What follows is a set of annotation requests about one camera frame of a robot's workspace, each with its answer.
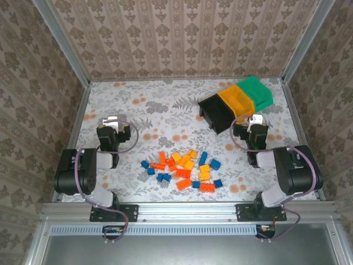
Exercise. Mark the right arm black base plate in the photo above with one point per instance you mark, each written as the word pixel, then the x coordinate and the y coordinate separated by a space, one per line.
pixel 242 212

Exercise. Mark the yellow plastic bin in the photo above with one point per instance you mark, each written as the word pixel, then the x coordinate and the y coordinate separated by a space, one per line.
pixel 234 99

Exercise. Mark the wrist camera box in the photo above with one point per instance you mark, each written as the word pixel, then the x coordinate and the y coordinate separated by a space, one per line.
pixel 109 121
pixel 256 119

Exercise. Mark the large blue lego brick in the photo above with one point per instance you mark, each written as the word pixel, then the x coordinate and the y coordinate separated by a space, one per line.
pixel 215 164

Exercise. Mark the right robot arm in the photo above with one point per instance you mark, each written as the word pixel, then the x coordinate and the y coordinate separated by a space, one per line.
pixel 298 176

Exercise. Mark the aluminium frame post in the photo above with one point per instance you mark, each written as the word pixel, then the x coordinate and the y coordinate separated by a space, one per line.
pixel 309 41
pixel 60 41

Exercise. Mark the green plastic bin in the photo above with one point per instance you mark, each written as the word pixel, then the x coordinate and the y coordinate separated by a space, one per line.
pixel 256 88

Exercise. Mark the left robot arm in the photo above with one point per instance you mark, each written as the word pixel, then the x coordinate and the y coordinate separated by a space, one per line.
pixel 69 171

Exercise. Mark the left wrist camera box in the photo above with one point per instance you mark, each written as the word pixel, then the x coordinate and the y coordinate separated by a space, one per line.
pixel 109 121

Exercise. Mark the long blue lego brick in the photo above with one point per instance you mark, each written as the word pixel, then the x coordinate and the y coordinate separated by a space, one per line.
pixel 203 158

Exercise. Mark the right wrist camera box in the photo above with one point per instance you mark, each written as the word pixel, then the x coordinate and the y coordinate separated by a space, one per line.
pixel 256 119

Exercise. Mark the grey metal panel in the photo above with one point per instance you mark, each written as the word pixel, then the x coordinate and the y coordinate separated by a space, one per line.
pixel 193 251

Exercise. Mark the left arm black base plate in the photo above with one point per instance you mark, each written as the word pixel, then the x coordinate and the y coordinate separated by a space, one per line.
pixel 132 212

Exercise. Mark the small blue lego brick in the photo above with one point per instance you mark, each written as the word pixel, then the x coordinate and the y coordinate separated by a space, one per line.
pixel 196 184
pixel 150 171
pixel 218 183
pixel 144 164
pixel 160 177
pixel 166 177

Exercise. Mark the black plastic bin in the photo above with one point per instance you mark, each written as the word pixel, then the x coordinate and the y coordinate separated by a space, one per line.
pixel 218 113

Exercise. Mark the yellow lego brick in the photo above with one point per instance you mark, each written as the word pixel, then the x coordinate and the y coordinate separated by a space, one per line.
pixel 176 157
pixel 192 154
pixel 204 175
pixel 184 160
pixel 204 168
pixel 189 165

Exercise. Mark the aluminium table side rail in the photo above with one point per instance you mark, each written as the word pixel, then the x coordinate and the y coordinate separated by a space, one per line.
pixel 77 121
pixel 297 121

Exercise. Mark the aluminium table end rail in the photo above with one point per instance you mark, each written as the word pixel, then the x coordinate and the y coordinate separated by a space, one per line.
pixel 187 79

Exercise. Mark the floral table cover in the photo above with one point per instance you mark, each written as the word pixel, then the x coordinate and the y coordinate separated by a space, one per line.
pixel 193 91

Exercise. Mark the aluminium mounting rail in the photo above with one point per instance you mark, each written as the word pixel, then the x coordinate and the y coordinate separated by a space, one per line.
pixel 187 211

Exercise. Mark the long orange lego brick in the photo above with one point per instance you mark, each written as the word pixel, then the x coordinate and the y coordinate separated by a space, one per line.
pixel 162 158

